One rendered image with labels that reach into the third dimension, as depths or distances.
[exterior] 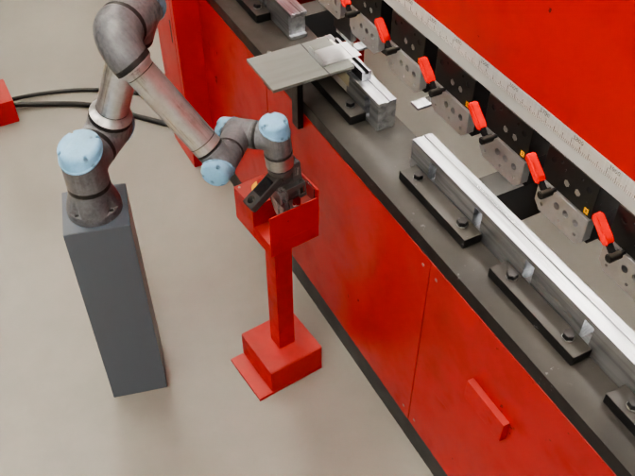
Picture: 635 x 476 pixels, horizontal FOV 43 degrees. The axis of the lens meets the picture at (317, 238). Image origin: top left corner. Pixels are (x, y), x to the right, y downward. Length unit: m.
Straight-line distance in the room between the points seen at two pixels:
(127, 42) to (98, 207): 0.54
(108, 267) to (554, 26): 1.39
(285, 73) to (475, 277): 0.83
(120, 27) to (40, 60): 2.60
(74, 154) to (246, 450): 1.11
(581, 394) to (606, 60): 0.70
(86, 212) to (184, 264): 1.01
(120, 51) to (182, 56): 1.40
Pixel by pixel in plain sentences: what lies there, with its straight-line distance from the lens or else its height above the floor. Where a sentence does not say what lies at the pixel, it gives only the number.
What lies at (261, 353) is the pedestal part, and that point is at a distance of 2.74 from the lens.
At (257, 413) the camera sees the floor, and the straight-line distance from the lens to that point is 2.75.
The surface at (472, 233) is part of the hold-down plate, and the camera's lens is 2.03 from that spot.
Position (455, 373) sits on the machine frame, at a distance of 2.18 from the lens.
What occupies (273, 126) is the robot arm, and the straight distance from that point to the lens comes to 2.03.
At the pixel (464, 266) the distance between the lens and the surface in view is 1.99.
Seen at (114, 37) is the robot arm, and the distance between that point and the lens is 1.90.
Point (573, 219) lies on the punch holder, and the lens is 1.71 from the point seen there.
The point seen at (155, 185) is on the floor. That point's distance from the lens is 3.56.
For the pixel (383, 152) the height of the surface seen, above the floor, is 0.88.
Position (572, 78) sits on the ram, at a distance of 1.60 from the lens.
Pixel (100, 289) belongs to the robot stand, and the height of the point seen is 0.54.
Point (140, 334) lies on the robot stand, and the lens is 2.61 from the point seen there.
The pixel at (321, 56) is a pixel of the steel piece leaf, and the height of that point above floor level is 1.00.
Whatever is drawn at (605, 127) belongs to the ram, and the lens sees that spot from 1.57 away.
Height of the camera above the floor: 2.31
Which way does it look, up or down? 45 degrees down
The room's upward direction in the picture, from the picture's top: straight up
